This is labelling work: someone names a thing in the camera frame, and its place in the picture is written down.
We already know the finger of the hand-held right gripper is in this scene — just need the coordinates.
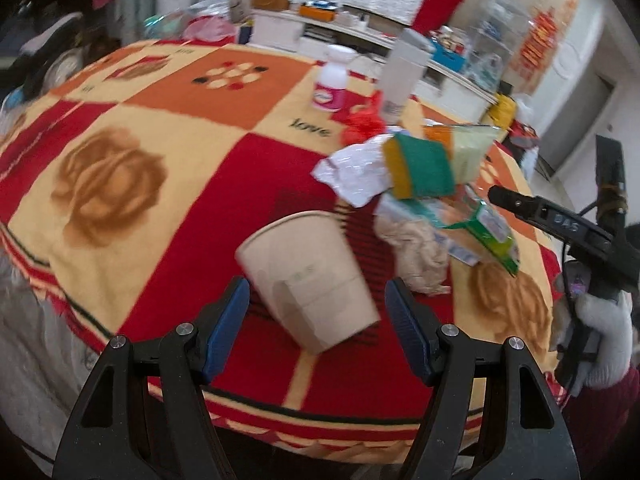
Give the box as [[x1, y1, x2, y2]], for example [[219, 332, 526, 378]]
[[487, 184, 551, 228]]

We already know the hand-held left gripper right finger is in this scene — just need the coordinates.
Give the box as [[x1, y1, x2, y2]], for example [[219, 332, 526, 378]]
[[384, 276, 581, 480]]

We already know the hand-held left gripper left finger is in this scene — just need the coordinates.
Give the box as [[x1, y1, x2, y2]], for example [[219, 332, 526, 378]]
[[52, 276, 251, 480]]

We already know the beige paper cup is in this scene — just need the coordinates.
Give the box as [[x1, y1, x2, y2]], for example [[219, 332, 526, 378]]
[[235, 210, 382, 356]]

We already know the person's right forearm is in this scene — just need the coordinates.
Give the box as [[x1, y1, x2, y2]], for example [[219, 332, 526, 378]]
[[562, 365, 640, 480]]

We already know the person's right hand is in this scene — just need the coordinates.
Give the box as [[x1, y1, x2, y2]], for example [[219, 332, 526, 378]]
[[550, 290, 637, 391]]

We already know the green plastic packet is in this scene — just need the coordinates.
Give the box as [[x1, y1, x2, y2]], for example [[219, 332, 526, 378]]
[[435, 192, 521, 277]]

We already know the orange and cream snack bag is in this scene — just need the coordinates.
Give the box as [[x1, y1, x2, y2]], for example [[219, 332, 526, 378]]
[[424, 124, 507, 186]]

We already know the crumpled beige tissue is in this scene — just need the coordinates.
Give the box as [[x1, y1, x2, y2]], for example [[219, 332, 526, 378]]
[[374, 205, 452, 297]]

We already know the yellow bag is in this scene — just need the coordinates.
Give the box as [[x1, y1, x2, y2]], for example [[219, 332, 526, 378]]
[[482, 94, 517, 129]]

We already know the green and yellow sponge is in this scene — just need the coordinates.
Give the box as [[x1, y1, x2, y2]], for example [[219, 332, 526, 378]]
[[382, 134, 457, 199]]

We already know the blue plastic basket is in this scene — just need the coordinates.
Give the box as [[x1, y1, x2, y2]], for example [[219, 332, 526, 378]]
[[429, 39, 469, 74]]

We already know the red hanging decoration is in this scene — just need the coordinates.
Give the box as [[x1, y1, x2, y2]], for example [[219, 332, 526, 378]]
[[517, 9, 562, 82]]

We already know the crumpled white paper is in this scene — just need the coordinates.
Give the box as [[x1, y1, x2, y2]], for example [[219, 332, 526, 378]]
[[311, 135, 397, 209]]

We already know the red and orange printed blanket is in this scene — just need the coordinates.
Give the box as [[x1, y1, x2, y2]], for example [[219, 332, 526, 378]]
[[0, 40, 565, 464]]

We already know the white thermos flask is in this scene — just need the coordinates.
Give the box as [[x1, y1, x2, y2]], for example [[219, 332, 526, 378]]
[[377, 27, 437, 124]]

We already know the red plastic bag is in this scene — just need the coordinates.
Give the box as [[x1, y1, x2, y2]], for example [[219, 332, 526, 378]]
[[340, 92, 388, 150]]

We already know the white bottle with pink label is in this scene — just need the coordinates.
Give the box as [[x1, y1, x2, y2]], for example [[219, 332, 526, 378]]
[[311, 44, 350, 113]]

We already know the white low cabinet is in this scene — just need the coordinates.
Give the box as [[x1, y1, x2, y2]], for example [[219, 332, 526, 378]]
[[249, 7, 501, 122]]

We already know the pink plastic bag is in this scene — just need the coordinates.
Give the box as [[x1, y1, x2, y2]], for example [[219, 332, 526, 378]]
[[182, 14, 239, 46]]

